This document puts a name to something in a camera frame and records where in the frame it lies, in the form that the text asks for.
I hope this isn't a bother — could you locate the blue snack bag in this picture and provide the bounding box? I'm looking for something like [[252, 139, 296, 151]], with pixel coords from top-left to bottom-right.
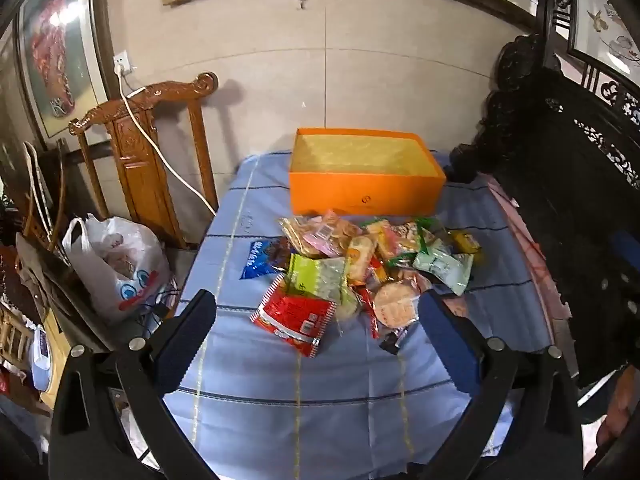
[[240, 239, 291, 281]]

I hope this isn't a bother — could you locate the red snack bag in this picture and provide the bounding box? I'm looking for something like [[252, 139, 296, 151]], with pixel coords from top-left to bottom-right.
[[248, 274, 338, 358]]

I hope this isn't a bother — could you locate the framed red artwork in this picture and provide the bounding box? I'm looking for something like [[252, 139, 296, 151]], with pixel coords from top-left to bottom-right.
[[15, 0, 118, 151]]

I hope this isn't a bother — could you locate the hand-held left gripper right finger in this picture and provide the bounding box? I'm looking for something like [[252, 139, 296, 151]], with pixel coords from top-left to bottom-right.
[[417, 290, 586, 480]]

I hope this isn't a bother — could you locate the bright green snack bag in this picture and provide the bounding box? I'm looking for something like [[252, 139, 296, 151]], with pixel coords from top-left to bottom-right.
[[389, 225, 448, 270]]

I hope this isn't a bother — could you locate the white plastic bag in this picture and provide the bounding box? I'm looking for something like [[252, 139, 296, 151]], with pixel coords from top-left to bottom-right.
[[62, 214, 173, 323]]

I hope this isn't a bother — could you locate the carved wooden chair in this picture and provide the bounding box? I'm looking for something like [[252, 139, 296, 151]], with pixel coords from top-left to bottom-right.
[[69, 72, 221, 251]]

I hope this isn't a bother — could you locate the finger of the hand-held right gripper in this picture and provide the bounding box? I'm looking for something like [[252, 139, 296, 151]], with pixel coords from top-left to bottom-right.
[[597, 230, 640, 306]]

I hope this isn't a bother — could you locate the pile of snack packets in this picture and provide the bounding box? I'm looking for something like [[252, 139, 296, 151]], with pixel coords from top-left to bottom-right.
[[240, 210, 483, 358]]

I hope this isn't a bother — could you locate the blue checked tablecloth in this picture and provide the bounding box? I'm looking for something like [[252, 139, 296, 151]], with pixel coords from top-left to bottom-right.
[[162, 150, 556, 480]]

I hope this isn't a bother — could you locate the bird painting panel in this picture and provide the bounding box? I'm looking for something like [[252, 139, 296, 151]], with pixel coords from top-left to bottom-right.
[[567, 0, 640, 76]]

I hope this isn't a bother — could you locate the person's right hand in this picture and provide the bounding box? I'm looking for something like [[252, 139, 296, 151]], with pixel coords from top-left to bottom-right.
[[595, 367, 640, 461]]

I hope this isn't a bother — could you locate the orange cardboard box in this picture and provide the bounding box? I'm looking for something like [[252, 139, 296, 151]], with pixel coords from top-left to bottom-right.
[[289, 128, 447, 217]]

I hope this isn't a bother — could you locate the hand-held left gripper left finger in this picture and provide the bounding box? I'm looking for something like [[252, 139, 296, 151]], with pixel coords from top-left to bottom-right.
[[47, 289, 221, 480]]

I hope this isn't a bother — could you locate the white power cable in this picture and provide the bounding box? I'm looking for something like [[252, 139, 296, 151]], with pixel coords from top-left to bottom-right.
[[117, 67, 217, 211]]

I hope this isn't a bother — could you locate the dark carved wooden furniture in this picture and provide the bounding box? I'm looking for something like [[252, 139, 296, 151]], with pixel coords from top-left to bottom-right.
[[447, 0, 640, 391]]

